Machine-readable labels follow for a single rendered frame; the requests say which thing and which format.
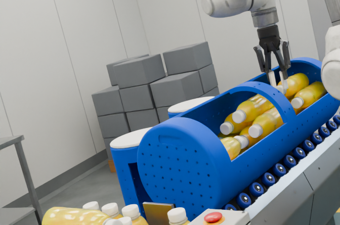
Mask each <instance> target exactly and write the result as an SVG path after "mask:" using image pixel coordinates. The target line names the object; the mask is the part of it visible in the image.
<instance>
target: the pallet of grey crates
mask: <svg viewBox="0 0 340 225"><path fill-rule="evenodd" d="M162 54H163V58H164V62H165V66H166V70H167V72H166V73H165V70H164V66H163V62H162V58H161V54H156V55H151V56H150V55H149V54H145V55H141V56H136V57H132V58H127V59H123V60H120V61H117V62H114V63H111V64H107V65H106V67H107V71H108V74H109V78H110V82H111V85H112V86H111V87H109V88H106V89H104V90H101V91H99V92H96V93H94V94H92V99H93V103H94V106H95V110H96V113H97V118H98V122H99V126H100V129H101V133H102V137H103V139H104V143H105V147H106V151H107V154H108V158H109V160H108V163H109V167H110V170H111V172H116V169H115V165H114V162H113V158H112V154H111V151H110V143H111V142H112V141H113V140H114V139H116V138H118V137H120V136H122V135H124V134H127V133H130V132H133V131H137V130H141V129H145V128H150V127H154V126H156V125H158V124H160V123H162V122H164V121H166V120H168V119H169V116H168V109H169V108H170V107H171V106H173V105H176V104H178V103H181V102H185V101H188V100H192V99H197V98H203V97H215V96H218V95H220V92H219V88H218V82H217V77H216V73H215V69H214V65H213V62H212V59H211V54H210V50H209V46H208V42H207V41H205V42H200V43H195V44H191V45H187V46H183V47H178V48H175V49H172V50H170V51H167V52H164V53H162Z"/></svg>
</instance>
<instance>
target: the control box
mask: <svg viewBox="0 0 340 225"><path fill-rule="evenodd" d="M211 212H220V213H221V214H222V218H220V219H219V221H217V222H215V223H210V222H208V221H205V220H204V217H205V216H206V215H207V214H209V213H211ZM188 225H251V223H250V217H249V213H248V212H247V211H234V210H219V209H207V210H206V211H204V212H203V213H202V214H201V215H199V216H198V217H196V218H195V219H194V220H193V221H191V222H190V223H189V224H188Z"/></svg>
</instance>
